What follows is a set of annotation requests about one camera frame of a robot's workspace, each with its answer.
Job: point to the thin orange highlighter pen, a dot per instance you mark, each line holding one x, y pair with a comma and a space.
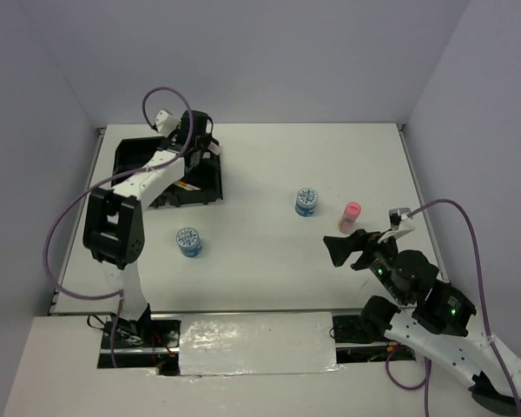
187, 186

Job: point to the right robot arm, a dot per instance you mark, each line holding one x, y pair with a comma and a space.
429, 316

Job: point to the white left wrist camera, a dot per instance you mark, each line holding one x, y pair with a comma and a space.
166, 123

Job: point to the blue paint jar left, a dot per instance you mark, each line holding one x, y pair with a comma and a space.
189, 242

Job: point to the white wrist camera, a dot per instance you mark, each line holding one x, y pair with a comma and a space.
400, 224
166, 123

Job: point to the blue paint jar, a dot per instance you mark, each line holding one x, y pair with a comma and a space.
306, 201
189, 242

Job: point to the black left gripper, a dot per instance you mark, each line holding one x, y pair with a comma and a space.
204, 141

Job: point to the pink-capped glitter bottle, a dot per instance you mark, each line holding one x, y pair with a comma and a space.
349, 217

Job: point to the black four-compartment organizer tray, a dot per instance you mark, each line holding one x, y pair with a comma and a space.
134, 153

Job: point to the silver foil-covered panel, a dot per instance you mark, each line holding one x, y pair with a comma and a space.
251, 344

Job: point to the blue paint jar right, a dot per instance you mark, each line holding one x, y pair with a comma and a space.
306, 201

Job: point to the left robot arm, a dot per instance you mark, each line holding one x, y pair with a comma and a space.
179, 166

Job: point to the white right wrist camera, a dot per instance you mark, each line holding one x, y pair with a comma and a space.
400, 224

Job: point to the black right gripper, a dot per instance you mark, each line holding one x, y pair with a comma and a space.
339, 246

